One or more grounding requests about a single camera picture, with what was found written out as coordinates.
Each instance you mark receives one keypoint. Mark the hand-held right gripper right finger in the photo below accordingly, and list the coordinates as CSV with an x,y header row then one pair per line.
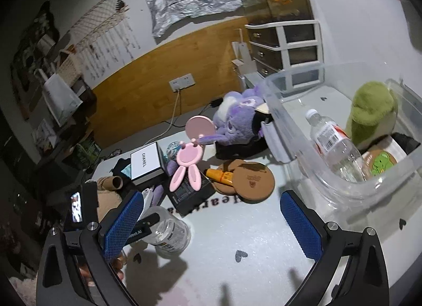
x,y
300,223

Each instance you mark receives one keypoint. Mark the person's left hand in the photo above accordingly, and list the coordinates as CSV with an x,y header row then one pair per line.
x,y
118,264

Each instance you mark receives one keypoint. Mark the black fabric item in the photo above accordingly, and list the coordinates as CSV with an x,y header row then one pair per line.
x,y
408,142

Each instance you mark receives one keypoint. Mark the stack of magazines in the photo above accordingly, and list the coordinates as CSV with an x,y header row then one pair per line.
x,y
43,133

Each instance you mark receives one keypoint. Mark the brown cardboard tube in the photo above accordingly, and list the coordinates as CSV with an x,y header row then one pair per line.
x,y
110,182

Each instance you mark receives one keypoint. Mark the macrame wall hanging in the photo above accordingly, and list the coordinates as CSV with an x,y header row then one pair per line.
x,y
99,22

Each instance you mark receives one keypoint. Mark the round brown frog-print coaster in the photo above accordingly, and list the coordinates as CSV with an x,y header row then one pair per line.
x,y
379,162

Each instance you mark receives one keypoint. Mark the clear plastic water bottle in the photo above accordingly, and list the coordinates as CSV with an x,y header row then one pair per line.
x,y
333,147

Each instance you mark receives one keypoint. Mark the black cloth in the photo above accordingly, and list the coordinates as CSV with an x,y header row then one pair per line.
x,y
119,164

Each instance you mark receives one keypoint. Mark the purple fuzzy cloth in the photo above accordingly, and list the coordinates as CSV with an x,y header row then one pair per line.
x,y
171,167

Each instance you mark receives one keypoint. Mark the white paper bag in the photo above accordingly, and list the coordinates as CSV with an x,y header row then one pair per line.
x,y
59,98

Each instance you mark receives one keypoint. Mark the orange tube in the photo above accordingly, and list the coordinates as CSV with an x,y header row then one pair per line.
x,y
221,175

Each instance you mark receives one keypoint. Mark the light blue packet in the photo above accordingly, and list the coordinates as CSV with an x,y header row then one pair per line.
x,y
127,171

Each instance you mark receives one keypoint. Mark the pink rabbit-shaped stand mirror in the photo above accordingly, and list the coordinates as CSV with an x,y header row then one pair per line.
x,y
189,156

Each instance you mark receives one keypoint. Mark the white wall socket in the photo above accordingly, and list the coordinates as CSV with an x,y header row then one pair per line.
x,y
175,84

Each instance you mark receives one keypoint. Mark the black power adapter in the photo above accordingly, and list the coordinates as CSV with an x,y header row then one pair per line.
x,y
216,102

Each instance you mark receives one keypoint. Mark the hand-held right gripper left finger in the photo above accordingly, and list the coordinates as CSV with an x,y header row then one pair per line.
x,y
122,223

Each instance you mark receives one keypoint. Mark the clear plastic jar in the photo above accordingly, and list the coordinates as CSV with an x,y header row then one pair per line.
x,y
171,233

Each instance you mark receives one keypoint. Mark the small white wooden stand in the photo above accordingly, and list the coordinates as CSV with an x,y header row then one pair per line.
x,y
244,62

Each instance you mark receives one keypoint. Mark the green box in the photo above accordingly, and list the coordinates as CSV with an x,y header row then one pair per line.
x,y
87,152

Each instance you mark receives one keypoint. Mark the patterned slippers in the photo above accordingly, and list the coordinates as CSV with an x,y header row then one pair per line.
x,y
114,153

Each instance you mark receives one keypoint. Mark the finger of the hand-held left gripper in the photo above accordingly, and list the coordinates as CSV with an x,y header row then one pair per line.
x,y
146,223

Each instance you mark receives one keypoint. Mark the white box with black rim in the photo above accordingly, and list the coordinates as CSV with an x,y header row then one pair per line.
x,y
145,161

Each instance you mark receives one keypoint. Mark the green plush toy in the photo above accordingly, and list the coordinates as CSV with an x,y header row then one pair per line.
x,y
372,105

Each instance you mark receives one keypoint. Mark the beige fuzzy hat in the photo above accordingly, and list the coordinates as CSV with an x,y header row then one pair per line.
x,y
110,202

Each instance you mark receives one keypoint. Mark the purple plush toy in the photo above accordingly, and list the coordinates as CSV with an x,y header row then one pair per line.
x,y
237,121

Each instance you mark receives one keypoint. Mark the white drawer unit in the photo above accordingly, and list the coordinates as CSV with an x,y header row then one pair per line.
x,y
283,45

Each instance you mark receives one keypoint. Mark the low white shelf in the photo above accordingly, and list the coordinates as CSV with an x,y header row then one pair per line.
x,y
252,78

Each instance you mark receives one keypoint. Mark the wicker basket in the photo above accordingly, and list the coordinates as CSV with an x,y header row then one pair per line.
x,y
69,68

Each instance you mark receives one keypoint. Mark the white power strip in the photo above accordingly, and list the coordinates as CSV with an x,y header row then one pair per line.
x,y
187,80

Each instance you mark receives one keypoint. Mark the white paper box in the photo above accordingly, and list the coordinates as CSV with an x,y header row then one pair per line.
x,y
394,146

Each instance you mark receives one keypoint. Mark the peacock-print ball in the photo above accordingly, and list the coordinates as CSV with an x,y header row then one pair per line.
x,y
173,149

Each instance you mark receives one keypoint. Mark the clear plastic container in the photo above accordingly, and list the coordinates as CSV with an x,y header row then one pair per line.
x,y
296,134

